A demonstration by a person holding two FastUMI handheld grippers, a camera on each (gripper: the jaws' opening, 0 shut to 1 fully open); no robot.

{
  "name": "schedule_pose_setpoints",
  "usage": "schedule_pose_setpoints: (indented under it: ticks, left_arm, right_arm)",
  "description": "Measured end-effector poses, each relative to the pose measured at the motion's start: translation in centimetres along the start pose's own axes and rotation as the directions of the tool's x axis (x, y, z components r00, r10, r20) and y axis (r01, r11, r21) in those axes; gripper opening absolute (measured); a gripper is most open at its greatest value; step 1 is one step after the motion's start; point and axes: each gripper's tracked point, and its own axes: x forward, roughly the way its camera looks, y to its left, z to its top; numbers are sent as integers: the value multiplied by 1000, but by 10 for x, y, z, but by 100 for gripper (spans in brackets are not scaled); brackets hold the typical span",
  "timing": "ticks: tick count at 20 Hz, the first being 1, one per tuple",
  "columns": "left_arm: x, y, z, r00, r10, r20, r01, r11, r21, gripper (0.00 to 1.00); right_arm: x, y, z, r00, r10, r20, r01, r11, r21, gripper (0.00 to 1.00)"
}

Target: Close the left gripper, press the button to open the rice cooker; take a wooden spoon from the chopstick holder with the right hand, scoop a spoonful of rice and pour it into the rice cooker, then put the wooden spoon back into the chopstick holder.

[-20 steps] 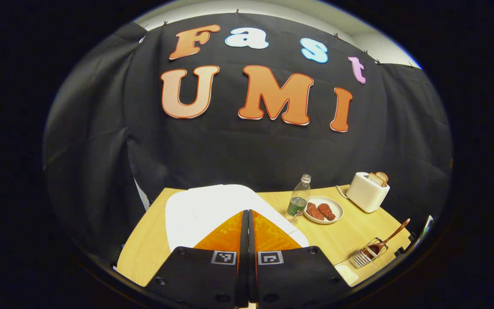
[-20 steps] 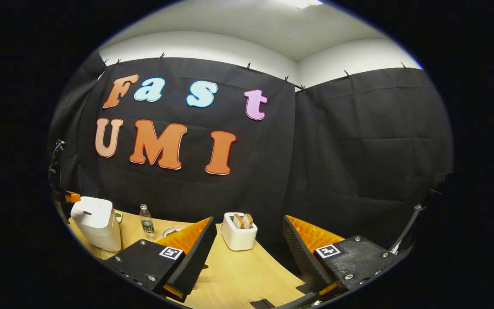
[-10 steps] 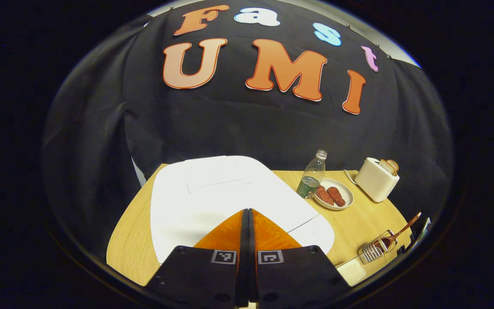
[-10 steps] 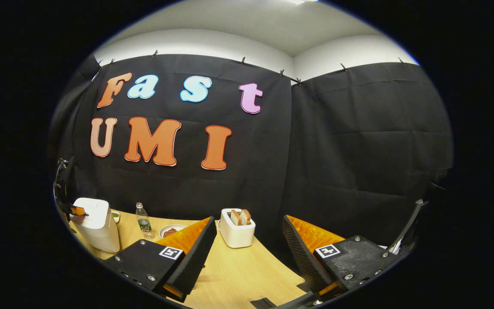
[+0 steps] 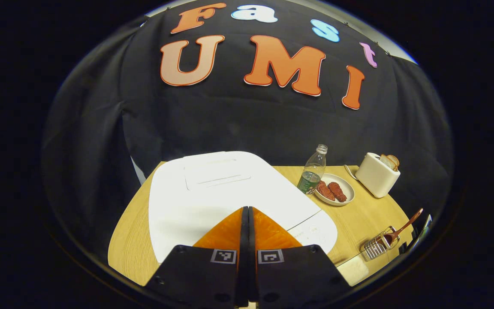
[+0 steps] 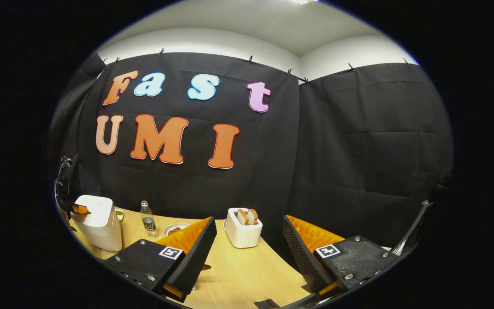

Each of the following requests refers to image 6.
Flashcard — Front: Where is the clear plastic bottle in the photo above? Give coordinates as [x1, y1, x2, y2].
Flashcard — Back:
[140, 200, 160, 239]

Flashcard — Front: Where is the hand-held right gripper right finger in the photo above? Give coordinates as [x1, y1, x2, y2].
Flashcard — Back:
[282, 215, 402, 302]

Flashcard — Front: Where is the white rice cooker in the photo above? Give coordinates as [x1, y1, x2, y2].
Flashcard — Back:
[70, 195, 124, 252]

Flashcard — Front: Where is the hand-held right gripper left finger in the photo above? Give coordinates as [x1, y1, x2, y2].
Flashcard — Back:
[101, 216, 218, 303]

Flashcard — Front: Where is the white round plate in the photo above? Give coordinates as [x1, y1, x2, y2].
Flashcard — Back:
[163, 223, 192, 238]

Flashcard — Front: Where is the black backdrop cloth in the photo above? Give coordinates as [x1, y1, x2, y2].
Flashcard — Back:
[48, 51, 454, 259]

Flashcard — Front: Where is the white toaster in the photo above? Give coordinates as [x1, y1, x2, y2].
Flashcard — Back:
[223, 207, 264, 249]

